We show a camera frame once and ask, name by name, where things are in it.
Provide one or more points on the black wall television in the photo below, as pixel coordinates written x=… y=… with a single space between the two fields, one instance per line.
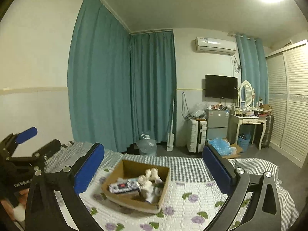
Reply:
x=222 y=87

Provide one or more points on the white oval vanity mirror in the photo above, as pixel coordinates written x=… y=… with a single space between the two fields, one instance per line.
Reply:
x=246 y=94

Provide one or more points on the teal corner curtain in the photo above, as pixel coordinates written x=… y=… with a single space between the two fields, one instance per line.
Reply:
x=153 y=83

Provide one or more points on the person's left hand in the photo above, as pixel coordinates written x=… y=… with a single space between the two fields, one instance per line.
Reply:
x=17 y=207

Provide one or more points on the floor cardboard box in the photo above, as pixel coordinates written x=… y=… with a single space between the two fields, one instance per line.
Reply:
x=238 y=151

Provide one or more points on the white soft items in box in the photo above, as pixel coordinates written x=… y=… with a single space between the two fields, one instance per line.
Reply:
x=151 y=185

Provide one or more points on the floral quilted white blanket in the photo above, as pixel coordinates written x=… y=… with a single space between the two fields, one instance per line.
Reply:
x=186 y=206

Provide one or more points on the white louvered wardrobe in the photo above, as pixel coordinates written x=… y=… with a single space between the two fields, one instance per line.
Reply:
x=287 y=85

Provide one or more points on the silver mini fridge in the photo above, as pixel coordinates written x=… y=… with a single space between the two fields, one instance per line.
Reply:
x=217 y=123

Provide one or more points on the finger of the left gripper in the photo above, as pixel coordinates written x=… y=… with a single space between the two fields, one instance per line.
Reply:
x=21 y=137
x=35 y=161

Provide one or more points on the large teal curtain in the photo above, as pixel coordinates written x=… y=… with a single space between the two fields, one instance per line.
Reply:
x=98 y=79

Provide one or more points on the white dressing table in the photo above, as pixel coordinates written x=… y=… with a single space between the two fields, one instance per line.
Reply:
x=245 y=124

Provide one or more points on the dark suitcase by wardrobe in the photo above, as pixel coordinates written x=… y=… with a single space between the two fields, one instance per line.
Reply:
x=268 y=131

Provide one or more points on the patterned black white box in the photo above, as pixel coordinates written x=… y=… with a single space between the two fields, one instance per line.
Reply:
x=125 y=186

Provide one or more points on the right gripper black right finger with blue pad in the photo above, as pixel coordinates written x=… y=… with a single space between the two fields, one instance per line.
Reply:
x=263 y=211

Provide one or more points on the blue laundry basket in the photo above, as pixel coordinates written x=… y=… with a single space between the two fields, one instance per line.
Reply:
x=243 y=141

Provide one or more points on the clear water jug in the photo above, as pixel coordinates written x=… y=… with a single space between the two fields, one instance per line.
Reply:
x=147 y=146

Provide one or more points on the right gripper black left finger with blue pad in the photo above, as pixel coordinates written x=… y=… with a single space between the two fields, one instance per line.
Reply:
x=42 y=208

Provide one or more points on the white flat mop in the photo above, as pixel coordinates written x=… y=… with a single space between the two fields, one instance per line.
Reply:
x=170 y=142

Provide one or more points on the white wall air conditioner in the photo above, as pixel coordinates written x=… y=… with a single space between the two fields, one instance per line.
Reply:
x=218 y=46

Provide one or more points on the blue plastic bags pile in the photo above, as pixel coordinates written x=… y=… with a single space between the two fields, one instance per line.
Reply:
x=222 y=147

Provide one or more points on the brown cardboard box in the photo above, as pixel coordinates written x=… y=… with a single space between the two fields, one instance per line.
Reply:
x=129 y=169

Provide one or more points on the clear plastic bag pile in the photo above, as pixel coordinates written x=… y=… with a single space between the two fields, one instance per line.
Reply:
x=198 y=110

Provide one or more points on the white hard suitcase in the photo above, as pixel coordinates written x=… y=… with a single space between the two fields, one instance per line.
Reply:
x=196 y=135

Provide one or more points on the teal window curtain right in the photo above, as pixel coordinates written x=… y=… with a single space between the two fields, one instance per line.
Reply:
x=253 y=66

